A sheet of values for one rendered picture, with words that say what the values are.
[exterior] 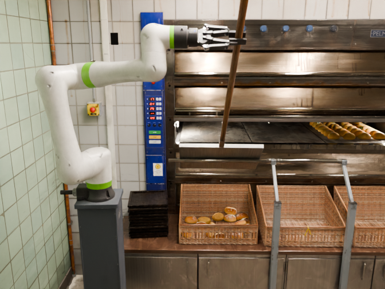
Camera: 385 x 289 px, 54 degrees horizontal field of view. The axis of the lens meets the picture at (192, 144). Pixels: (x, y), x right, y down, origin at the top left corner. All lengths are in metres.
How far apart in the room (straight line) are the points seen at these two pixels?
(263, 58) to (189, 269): 1.60
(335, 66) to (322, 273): 1.48
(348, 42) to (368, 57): 0.20
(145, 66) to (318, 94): 1.75
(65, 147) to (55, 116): 0.14
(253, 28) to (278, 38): 0.20
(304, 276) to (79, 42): 2.31
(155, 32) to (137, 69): 0.16
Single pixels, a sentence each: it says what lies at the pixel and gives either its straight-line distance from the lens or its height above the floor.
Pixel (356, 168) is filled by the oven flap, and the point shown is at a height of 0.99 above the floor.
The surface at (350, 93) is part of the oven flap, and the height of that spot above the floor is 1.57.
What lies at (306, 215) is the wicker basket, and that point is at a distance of 3.16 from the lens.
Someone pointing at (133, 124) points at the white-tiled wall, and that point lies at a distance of 2.95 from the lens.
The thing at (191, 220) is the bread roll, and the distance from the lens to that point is 2.96.
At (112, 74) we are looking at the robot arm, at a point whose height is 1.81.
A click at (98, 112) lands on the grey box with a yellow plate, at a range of 2.91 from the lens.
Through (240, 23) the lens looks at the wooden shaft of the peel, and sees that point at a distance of 1.55.
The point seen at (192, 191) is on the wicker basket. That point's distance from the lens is 3.04.
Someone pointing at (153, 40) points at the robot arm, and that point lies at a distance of 1.57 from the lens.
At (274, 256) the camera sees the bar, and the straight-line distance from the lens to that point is 2.67.
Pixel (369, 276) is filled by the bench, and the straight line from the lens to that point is 3.01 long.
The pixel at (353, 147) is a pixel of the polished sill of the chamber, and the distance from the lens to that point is 3.18.
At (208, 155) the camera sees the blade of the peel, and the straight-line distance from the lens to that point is 2.57.
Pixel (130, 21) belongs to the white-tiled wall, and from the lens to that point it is 2.89.
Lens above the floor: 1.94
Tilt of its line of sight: 15 degrees down
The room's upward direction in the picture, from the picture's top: straight up
